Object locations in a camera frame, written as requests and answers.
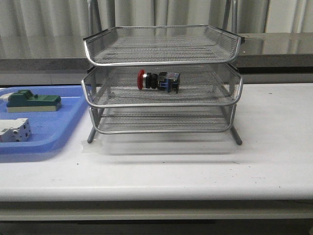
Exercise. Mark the green and cream switch block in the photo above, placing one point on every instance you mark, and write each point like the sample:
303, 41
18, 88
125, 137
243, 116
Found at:
26, 101

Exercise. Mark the white circuit breaker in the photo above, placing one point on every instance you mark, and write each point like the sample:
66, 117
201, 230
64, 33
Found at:
15, 130

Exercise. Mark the red emergency push button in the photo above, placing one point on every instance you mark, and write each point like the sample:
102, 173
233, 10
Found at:
164, 81

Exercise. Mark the white component in tray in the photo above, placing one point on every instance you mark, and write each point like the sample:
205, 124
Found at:
5, 97

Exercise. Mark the silver mesh top tray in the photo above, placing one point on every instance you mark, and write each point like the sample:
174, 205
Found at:
161, 45

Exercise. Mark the blue plastic tray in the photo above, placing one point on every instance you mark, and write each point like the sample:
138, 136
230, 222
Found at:
50, 130

